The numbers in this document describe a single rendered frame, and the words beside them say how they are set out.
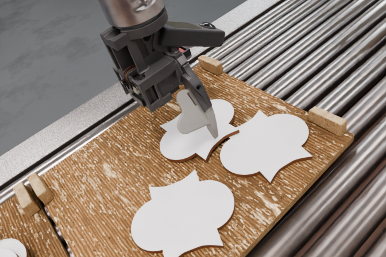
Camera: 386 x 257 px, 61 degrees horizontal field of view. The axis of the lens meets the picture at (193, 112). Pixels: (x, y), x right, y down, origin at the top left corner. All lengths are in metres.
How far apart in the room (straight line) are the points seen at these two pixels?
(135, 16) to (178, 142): 0.24
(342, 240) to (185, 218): 0.20
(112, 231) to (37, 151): 0.29
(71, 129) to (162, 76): 0.34
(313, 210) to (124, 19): 0.34
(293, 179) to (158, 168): 0.21
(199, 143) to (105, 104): 0.28
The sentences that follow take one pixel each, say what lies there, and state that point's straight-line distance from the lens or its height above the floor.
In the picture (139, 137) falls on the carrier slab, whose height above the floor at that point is 0.94.
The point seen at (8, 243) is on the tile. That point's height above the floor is 0.96.
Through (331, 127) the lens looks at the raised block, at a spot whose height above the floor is 0.95.
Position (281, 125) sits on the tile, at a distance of 0.55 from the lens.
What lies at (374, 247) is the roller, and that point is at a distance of 0.48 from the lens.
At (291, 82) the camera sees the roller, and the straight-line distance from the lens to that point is 0.67.
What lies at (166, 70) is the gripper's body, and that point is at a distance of 0.44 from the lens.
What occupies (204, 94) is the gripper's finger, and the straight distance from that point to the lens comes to 0.46.
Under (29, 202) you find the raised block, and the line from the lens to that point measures 0.58.
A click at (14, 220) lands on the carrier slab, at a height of 0.94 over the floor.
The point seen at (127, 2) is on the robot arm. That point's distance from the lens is 0.39.
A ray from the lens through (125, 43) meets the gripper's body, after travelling 0.41.
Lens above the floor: 1.34
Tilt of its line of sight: 42 degrees down
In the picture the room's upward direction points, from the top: 17 degrees counter-clockwise
